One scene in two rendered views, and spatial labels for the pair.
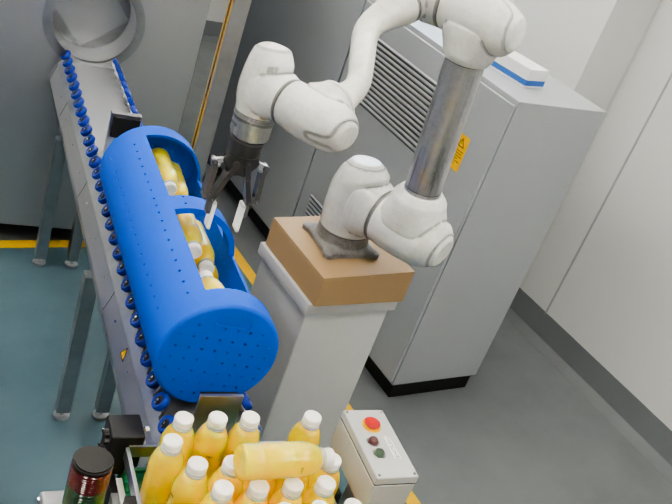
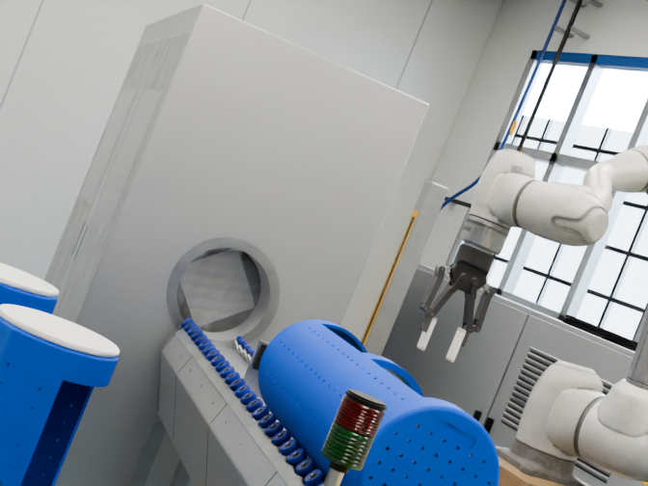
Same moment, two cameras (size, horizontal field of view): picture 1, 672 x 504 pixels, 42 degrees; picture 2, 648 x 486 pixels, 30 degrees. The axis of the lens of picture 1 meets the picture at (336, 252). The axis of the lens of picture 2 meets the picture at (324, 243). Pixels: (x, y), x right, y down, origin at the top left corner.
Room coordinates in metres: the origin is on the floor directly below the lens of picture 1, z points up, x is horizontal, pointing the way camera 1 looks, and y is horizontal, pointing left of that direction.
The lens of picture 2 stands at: (-0.70, -0.04, 1.47)
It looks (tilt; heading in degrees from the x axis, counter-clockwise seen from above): 1 degrees down; 14
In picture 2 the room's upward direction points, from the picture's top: 22 degrees clockwise
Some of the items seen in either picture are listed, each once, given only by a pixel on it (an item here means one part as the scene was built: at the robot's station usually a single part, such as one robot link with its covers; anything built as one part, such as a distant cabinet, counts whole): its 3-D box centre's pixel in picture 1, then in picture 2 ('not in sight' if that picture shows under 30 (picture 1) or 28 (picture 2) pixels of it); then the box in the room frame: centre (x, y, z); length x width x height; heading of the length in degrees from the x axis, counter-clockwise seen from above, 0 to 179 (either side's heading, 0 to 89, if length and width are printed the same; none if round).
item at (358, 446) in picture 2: (85, 492); (347, 445); (0.99, 0.24, 1.18); 0.06 x 0.06 x 0.05
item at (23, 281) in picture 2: not in sight; (7, 274); (2.15, 1.42, 1.03); 0.28 x 0.28 x 0.01
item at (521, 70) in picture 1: (514, 66); not in sight; (3.51, -0.41, 1.48); 0.24 x 0.12 x 0.08; 48
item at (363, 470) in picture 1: (372, 458); not in sight; (1.48, -0.23, 1.05); 0.20 x 0.10 x 0.10; 31
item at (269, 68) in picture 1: (269, 81); (508, 188); (1.75, 0.25, 1.67); 0.13 x 0.11 x 0.16; 61
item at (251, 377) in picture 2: (122, 135); (266, 370); (2.65, 0.81, 1.00); 0.10 x 0.04 x 0.15; 121
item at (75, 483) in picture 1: (90, 472); (359, 416); (0.99, 0.24, 1.23); 0.06 x 0.06 x 0.04
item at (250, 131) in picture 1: (251, 125); (483, 236); (1.76, 0.27, 1.56); 0.09 x 0.09 x 0.06
